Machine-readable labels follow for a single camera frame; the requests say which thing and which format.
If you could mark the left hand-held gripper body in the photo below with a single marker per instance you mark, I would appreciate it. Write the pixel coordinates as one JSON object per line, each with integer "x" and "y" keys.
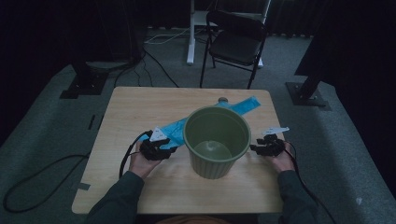
{"x": 154, "y": 149}

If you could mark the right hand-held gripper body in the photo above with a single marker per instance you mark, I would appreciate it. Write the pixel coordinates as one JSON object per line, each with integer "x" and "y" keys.
{"x": 272, "y": 146}

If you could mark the blue plastic bag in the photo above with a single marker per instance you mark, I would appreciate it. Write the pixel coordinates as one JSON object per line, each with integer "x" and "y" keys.
{"x": 174, "y": 130}

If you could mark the green plastic bin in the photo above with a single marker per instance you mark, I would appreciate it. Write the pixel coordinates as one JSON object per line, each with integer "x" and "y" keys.
{"x": 211, "y": 169}

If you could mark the person's right hand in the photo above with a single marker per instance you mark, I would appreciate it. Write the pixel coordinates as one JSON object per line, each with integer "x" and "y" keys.
{"x": 281, "y": 161}

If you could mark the person's left hand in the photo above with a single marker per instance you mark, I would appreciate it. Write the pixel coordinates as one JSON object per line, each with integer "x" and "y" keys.
{"x": 141, "y": 165}

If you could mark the grey round table grommet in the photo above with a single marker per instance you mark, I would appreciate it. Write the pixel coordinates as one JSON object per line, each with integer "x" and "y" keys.
{"x": 222, "y": 100}

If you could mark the grey tape piece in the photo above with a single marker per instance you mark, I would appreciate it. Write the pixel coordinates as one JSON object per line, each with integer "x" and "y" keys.
{"x": 83, "y": 186}

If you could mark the black stand with square base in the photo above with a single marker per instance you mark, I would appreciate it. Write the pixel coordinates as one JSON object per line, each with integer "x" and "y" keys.
{"x": 84, "y": 84}

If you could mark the grey round stand base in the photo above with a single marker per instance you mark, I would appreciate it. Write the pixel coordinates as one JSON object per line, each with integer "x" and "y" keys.
{"x": 107, "y": 64}

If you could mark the black folding chair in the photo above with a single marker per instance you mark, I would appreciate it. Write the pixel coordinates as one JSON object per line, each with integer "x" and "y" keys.
{"x": 236, "y": 46}

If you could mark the white floor scrap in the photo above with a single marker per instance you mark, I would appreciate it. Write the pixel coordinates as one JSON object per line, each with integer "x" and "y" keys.
{"x": 359, "y": 201}

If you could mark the black post with base plate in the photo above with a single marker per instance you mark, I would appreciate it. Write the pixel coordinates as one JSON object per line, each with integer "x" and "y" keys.
{"x": 306, "y": 93}

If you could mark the white desk frame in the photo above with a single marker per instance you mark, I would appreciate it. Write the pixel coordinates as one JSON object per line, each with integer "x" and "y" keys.
{"x": 191, "y": 37}

